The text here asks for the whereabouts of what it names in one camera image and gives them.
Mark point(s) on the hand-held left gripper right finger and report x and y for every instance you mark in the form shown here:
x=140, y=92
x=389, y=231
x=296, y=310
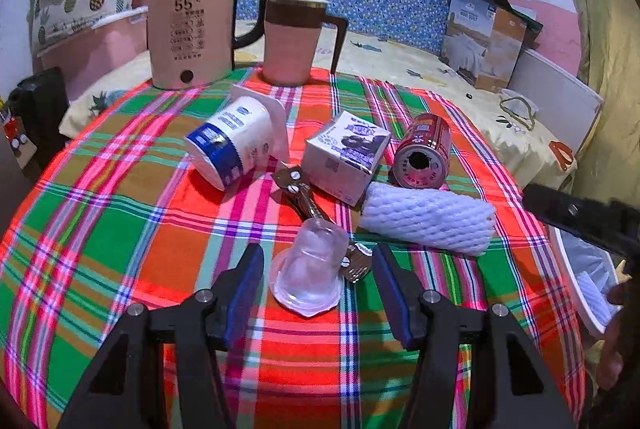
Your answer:
x=387, y=289

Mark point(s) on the yellow curtain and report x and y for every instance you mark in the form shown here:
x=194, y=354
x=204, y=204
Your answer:
x=605, y=34

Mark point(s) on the pink mug with brown lid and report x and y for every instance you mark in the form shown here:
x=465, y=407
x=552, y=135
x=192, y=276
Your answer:
x=292, y=49

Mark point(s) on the white foam fruit net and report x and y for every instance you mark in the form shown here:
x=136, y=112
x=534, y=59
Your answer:
x=430, y=219

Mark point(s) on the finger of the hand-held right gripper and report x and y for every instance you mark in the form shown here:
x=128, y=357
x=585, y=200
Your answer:
x=570, y=211

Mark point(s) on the cardboard quilt box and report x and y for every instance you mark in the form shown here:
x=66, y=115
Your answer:
x=480, y=44

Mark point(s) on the white round trash bin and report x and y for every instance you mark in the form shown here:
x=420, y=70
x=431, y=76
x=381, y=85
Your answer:
x=567, y=274

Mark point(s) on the clear plastic cup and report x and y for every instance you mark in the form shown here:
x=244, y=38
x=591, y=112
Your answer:
x=312, y=259

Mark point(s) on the red green plaid tablecloth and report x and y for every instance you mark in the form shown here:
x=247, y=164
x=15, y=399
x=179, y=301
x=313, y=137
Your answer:
x=125, y=234

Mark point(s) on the grey bin liner bag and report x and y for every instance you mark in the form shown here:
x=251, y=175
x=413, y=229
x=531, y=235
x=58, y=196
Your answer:
x=595, y=254

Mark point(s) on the clear plastic container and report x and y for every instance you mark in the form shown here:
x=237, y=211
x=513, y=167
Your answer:
x=517, y=106

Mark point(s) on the red drink can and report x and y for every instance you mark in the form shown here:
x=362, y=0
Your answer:
x=425, y=144

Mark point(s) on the black bag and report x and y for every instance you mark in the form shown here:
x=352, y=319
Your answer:
x=40, y=114

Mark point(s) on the pink storage box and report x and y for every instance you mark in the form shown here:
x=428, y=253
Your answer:
x=100, y=54

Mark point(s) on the white board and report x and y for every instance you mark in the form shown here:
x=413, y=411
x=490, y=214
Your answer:
x=555, y=94

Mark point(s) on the cream electric heating cup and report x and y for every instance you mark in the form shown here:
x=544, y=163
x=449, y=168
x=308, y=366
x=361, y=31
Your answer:
x=190, y=34

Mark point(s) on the white blue yogurt cup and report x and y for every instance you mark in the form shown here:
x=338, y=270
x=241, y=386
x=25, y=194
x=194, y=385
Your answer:
x=235, y=139

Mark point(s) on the white purple milk carton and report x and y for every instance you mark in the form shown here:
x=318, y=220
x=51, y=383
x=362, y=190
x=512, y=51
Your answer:
x=345, y=159

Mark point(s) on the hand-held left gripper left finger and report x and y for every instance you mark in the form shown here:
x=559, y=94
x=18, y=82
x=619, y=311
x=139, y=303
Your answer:
x=247, y=289

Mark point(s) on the yellow printed bedsheet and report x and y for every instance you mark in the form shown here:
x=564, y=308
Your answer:
x=400, y=59

